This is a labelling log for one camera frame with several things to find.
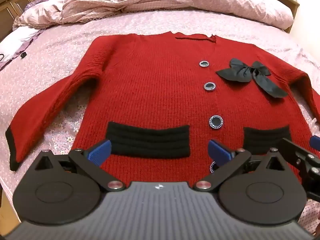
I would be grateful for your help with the small black object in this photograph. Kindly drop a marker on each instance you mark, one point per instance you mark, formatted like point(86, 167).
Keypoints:
point(23, 55)

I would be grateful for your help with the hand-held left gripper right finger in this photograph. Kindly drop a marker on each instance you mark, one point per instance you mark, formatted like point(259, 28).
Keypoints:
point(218, 152)

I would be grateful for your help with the pink floral bed sheet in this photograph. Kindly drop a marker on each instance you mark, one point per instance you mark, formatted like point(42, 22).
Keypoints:
point(50, 55)

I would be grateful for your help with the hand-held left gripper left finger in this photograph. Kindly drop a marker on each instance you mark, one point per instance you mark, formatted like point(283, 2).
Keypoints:
point(100, 152)

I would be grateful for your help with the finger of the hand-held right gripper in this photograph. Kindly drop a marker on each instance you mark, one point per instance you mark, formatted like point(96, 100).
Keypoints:
point(315, 140)
point(295, 148)

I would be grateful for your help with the red knit cardigan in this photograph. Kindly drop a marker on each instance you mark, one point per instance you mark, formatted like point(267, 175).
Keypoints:
point(155, 85)

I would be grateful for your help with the white pillow with purple trim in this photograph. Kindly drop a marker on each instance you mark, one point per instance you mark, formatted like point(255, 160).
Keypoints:
point(15, 42)

